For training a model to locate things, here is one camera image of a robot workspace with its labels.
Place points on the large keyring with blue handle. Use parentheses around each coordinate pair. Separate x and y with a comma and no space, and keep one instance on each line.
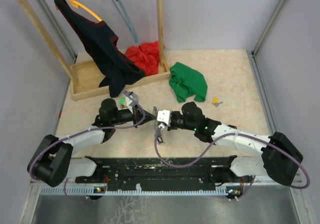
(159,138)

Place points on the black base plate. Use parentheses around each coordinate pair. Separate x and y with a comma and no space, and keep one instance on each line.
(123,174)

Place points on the green tag key left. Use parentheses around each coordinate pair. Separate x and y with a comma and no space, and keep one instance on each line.
(122,102)

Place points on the green cloth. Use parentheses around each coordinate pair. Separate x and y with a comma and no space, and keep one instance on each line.
(187,82)

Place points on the red cloth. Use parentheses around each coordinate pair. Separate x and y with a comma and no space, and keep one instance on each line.
(145,56)

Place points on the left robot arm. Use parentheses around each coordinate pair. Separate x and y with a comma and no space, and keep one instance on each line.
(52,162)

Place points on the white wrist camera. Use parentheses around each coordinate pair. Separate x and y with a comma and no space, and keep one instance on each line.
(131,99)
(164,116)

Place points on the yellow tag key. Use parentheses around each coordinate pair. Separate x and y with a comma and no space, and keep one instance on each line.
(216,102)

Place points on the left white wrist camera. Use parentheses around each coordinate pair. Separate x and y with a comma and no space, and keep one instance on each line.
(131,99)

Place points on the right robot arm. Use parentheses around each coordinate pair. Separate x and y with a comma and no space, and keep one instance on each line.
(274,156)

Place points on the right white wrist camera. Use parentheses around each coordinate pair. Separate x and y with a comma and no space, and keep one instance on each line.
(164,116)

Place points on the grey blue hanger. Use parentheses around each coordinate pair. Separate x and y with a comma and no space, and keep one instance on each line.
(123,13)

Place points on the wooden clothes rack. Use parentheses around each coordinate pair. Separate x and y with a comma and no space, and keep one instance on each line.
(85,76)

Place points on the dark navy garment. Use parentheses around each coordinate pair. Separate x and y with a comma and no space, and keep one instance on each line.
(100,42)

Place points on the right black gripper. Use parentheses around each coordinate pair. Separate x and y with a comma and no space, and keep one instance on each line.
(171,126)

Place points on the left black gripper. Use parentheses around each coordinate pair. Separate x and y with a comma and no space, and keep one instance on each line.
(138,114)

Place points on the yellow hanger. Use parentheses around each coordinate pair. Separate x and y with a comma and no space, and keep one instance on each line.
(77,4)

